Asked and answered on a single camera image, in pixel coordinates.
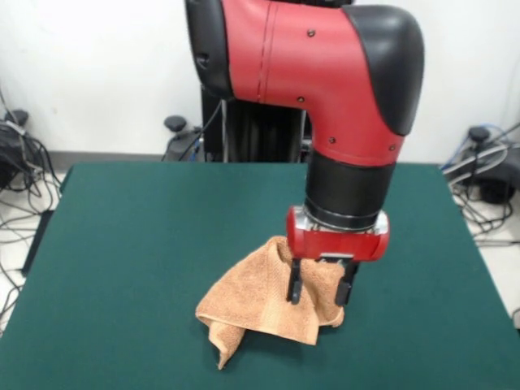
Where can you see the tan terry towel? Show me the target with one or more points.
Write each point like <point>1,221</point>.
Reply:
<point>243,292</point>

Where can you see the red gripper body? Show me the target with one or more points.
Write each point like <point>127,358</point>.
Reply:
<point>333,245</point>

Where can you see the black stand base foot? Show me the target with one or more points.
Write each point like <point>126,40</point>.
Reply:
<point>6,162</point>
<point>493,191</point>

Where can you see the dark green table cloth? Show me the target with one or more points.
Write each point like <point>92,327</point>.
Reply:
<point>122,243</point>

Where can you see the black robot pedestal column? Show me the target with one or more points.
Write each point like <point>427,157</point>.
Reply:
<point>252,130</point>

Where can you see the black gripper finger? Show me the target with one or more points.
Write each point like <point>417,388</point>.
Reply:
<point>294,284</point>
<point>345,290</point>

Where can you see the black pedestal foot knob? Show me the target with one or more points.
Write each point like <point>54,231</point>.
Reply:
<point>175,124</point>

